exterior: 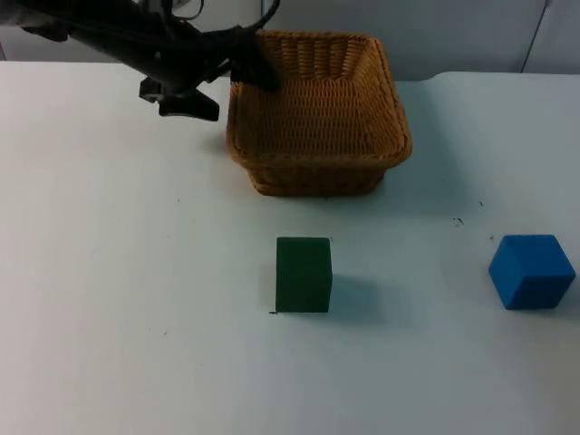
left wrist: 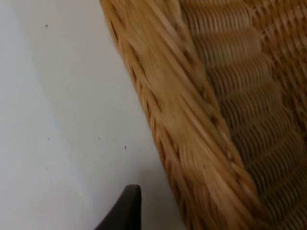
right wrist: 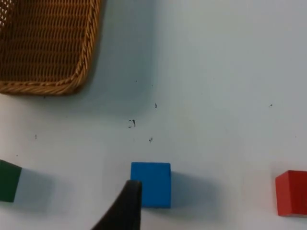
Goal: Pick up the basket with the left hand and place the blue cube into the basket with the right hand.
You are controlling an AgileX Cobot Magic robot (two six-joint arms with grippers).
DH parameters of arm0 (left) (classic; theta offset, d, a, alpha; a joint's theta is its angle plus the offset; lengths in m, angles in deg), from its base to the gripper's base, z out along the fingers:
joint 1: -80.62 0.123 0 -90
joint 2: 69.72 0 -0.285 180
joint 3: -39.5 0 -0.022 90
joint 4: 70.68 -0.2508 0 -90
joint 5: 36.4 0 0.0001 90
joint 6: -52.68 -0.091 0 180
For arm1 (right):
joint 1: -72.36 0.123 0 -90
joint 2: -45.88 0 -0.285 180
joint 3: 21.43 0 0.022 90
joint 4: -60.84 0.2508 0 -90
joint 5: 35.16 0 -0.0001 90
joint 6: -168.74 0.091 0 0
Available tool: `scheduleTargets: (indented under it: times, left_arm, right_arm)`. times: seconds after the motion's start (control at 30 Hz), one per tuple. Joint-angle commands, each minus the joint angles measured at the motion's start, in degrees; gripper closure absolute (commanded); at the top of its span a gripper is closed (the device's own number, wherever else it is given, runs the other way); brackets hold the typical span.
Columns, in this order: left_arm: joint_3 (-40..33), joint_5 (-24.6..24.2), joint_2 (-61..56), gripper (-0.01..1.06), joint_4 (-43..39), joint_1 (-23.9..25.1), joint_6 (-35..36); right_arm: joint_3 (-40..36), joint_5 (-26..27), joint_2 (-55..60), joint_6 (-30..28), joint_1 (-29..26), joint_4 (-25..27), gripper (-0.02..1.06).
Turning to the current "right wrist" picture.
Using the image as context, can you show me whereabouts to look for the blue cube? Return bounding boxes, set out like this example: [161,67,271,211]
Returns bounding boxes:
[130,162,172,209]

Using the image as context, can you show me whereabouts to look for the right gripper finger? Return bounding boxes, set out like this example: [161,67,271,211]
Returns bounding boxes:
[90,179,143,230]

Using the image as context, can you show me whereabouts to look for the red cube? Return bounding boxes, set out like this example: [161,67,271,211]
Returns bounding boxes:
[275,170,307,218]

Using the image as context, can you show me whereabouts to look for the dark green cube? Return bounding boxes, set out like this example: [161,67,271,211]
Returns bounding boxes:
[0,160,23,203]

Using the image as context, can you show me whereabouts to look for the pale brown wicker basket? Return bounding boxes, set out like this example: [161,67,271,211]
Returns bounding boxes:
[0,0,102,96]

